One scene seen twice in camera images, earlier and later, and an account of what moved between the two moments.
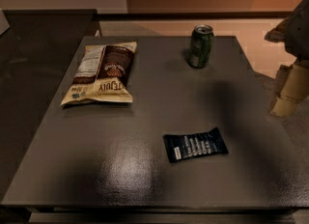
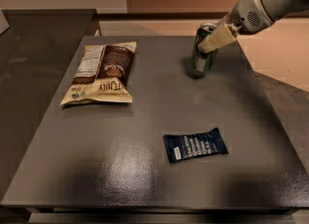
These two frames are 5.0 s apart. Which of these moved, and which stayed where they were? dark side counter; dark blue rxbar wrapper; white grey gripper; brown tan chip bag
Moved: white grey gripper
Stayed: brown tan chip bag; dark side counter; dark blue rxbar wrapper
